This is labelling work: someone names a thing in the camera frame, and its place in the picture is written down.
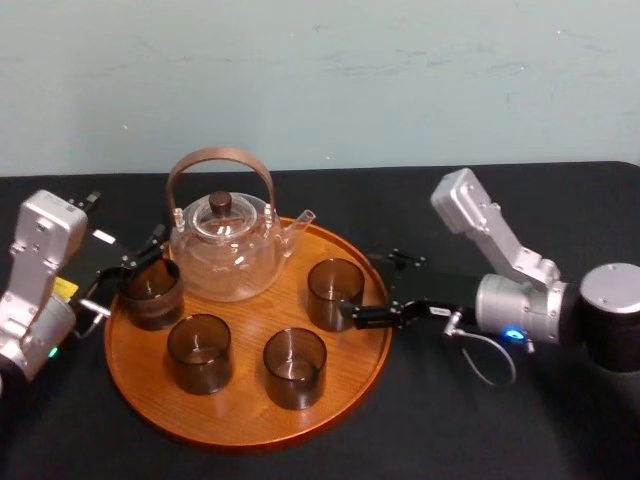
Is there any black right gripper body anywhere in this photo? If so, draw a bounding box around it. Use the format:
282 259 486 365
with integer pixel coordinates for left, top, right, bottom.
384 263 482 327

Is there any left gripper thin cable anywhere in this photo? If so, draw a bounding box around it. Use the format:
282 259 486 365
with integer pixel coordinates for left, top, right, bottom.
73 298 112 341

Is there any round wooden tray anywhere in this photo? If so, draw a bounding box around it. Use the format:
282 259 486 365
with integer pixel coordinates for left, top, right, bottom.
103 215 394 449

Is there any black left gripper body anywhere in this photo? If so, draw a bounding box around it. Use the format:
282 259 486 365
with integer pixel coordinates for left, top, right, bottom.
60 220 134 312

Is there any glass teapot with brown handle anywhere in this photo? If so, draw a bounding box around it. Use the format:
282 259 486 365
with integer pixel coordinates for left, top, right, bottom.
165 145 318 303

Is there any glass teapot lid, dark knob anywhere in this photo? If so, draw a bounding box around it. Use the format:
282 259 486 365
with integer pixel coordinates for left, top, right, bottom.
191 191 259 237

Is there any smoky brown glass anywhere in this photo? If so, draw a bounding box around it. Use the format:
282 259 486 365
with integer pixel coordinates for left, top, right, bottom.
262 327 329 412
166 313 234 397
306 257 365 333
116 257 183 332

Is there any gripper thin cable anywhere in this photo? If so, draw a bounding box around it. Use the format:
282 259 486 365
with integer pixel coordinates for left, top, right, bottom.
73 298 112 341
443 309 518 389

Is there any right gripper thin cable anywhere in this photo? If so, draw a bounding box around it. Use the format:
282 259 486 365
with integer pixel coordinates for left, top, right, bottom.
443 309 518 389

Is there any black table cloth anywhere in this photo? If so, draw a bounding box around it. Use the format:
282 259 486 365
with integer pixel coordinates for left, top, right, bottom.
0 160 640 480

